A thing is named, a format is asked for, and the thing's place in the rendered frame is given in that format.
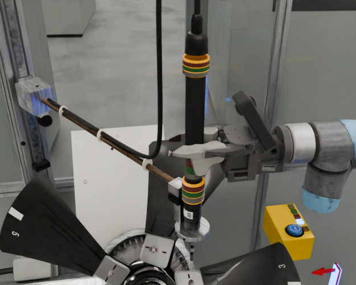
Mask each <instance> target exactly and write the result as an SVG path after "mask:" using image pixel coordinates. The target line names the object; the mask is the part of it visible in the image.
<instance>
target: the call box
mask: <svg viewBox="0 0 356 285"><path fill-rule="evenodd" d="M293 205H294V208H295V209H296V210H297V212H298V214H299V215H300V217H301V219H302V220H303V222H304V224H298V223H297V221H296V219H295V218H294V216H293V215H294V214H292V213H291V211H290V209H289V208H288V204H284V205H274V206H266V207H265V211H264V219H263V229H264V231H265V233H266V235H267V237H268V239H269V241H270V244H274V243H277V242H280V243H282V244H284V245H285V247H286V249H287V250H288V252H289V254H290V256H291V258H292V260H293V261H295V260H305V259H309V258H310V257H311V252H312V247H313V243H314V239H315V237H314V235H313V234H312V232H311V230H310V231H306V232H304V231H303V229H302V232H301V234H300V235H292V234H290V233H289V232H288V225H291V224H298V225H299V226H300V227H301V228H302V227H303V226H307V227H308V225H307V224H306V222H305V220H304V219H303V217H302V215H301V214H300V212H299V211H298V209H297V207H296V206H295V204H293Z"/></svg>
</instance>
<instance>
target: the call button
mask: <svg viewBox="0 0 356 285"><path fill-rule="evenodd" d="M288 232H289V233H290V234H292V235H300V234H301V232H302V229H301V227H300V226H299V225H298V224H291V225H288Z"/></svg>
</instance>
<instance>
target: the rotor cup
mask: <svg viewBox="0 0 356 285"><path fill-rule="evenodd" d="M128 266H129V267H131V268H132V269H131V271H130V272H129V274H128V275H127V277H126V278H125V279H124V281H123V282H122V284H121V285H124V282H125V280H126V284H125V285H176V284H175V280H174V276H173V275H174V274H175V273H174V271H173V270H172V269H171V268H170V270H168V269H165V268H161V267H158V266H155V265H152V264H149V263H146V262H143V261H141V260H140V259H139V258H138V259H136V260H134V261H132V262H131V263H129V264H128ZM154 267H157V268H158V270H157V269H154Z"/></svg>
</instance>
